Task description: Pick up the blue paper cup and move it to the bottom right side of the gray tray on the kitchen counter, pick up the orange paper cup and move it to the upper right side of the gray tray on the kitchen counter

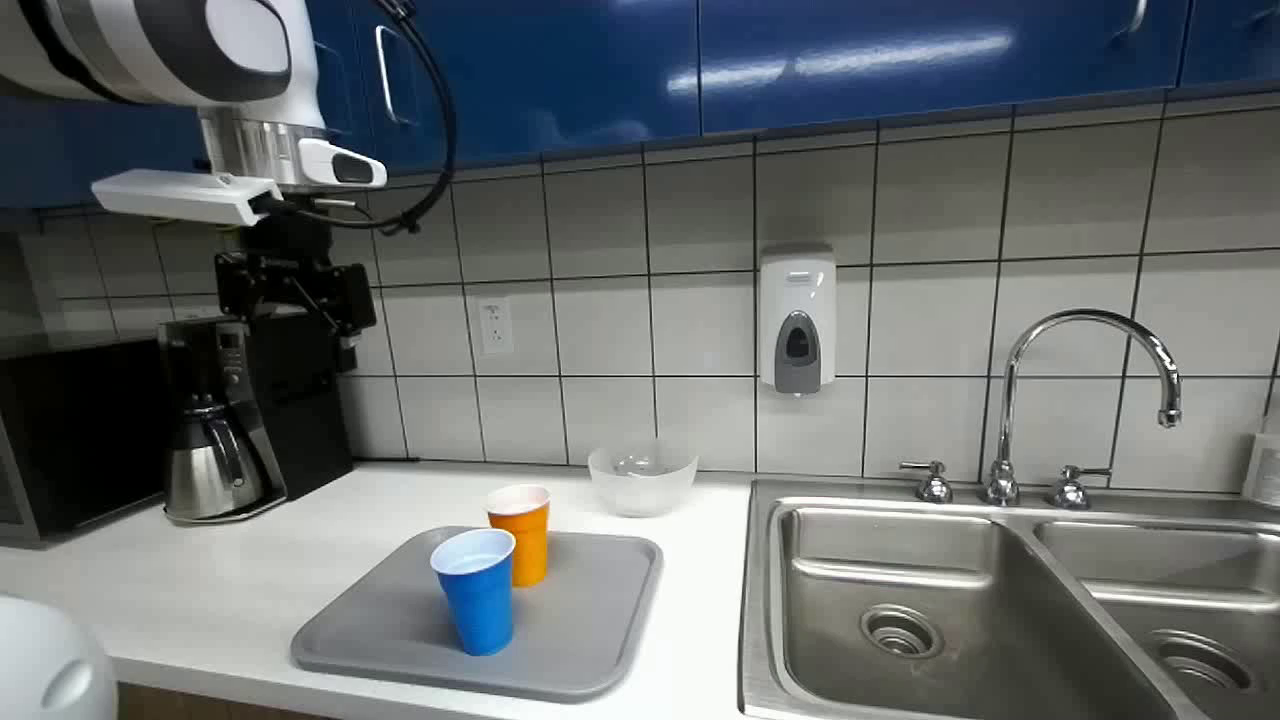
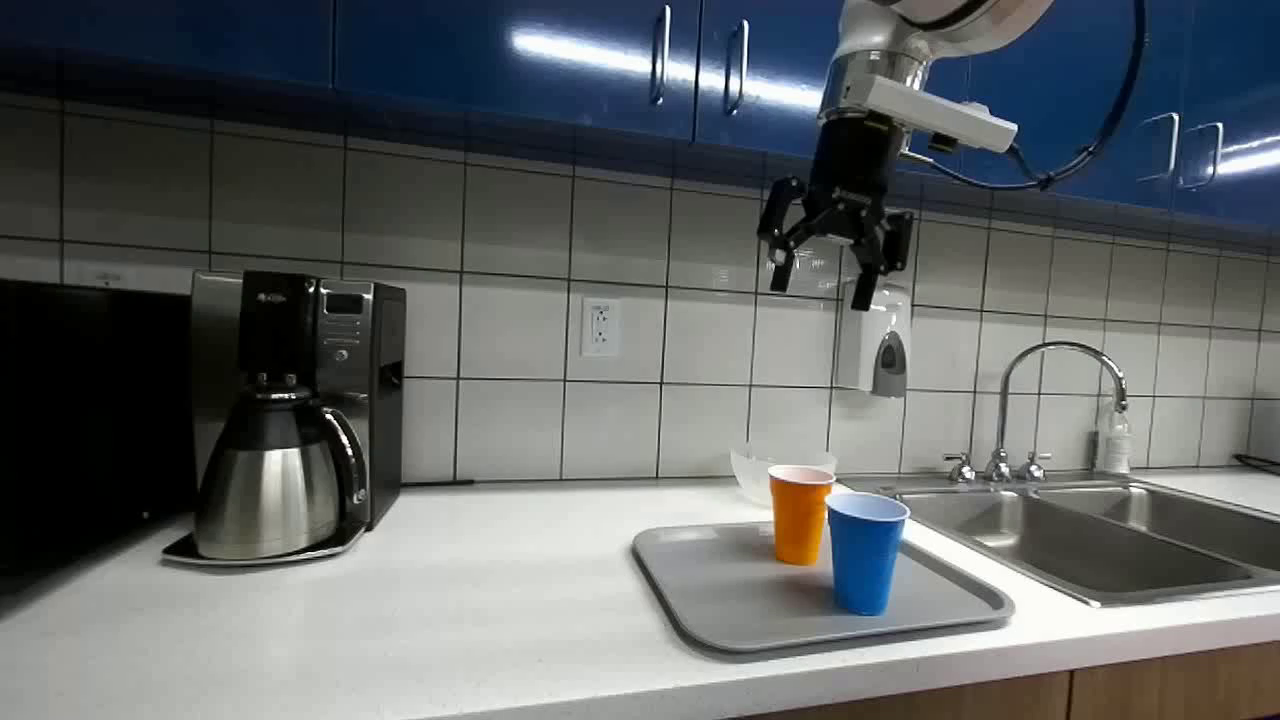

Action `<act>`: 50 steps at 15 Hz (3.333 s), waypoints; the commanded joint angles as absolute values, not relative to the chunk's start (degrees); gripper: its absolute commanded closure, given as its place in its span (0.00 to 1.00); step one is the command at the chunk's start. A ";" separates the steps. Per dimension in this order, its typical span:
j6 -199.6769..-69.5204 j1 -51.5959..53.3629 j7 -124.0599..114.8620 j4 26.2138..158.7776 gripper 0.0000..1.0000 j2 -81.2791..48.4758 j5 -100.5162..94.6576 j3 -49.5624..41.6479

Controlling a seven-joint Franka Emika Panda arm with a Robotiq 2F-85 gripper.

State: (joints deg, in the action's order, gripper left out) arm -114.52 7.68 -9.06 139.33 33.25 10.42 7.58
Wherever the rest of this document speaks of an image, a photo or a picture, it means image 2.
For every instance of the gray plastic tray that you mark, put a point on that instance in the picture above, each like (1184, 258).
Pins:
(747, 593)

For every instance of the stainless steel coffee carafe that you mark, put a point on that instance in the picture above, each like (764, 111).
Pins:
(275, 487)

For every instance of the chrome gooseneck faucet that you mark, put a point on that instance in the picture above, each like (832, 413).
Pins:
(1052, 345)

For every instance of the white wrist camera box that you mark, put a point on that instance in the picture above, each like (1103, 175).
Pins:
(943, 112)

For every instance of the white wall outlet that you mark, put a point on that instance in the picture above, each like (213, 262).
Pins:
(602, 324)

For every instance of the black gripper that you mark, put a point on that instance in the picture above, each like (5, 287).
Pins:
(851, 175)

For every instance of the blue plastic cup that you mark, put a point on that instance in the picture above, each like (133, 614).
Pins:
(865, 561)

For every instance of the dark flat counter object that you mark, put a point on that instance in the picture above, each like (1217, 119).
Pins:
(1260, 463)

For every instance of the black microwave oven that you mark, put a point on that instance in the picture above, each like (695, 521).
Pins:
(80, 424)

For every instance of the wooden base cabinet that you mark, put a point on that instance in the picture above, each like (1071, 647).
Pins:
(1145, 685)

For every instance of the black steel coffee maker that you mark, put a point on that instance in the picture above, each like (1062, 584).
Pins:
(345, 363)

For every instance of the stainless steel double sink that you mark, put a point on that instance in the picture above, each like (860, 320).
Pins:
(1104, 542)

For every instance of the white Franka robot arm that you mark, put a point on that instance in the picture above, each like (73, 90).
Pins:
(934, 26)

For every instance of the blue glossy wall cabinets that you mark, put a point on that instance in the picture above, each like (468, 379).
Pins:
(403, 47)

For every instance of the clear dish soap bottle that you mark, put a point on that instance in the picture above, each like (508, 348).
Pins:
(1113, 443)

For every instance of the orange plastic cup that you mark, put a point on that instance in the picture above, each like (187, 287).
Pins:
(798, 521)

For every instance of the white wall soap dispenser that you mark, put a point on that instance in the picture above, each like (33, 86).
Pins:
(872, 348)

